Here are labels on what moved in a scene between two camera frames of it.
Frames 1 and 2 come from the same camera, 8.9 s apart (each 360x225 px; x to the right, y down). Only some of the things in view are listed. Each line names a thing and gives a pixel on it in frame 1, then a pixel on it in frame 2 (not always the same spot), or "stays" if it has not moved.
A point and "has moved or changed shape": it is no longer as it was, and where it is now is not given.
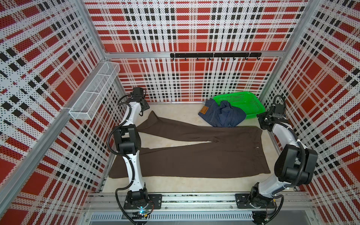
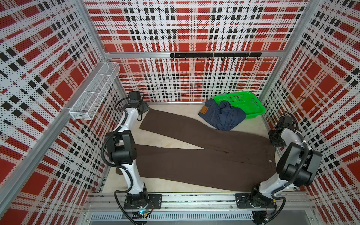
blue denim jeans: [222, 115] stays
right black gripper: [260, 116] to [276, 145]
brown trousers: [227, 150] has moved or changed shape
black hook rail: [221, 55] stays
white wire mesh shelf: [87, 106] stays
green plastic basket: [246, 101] stays
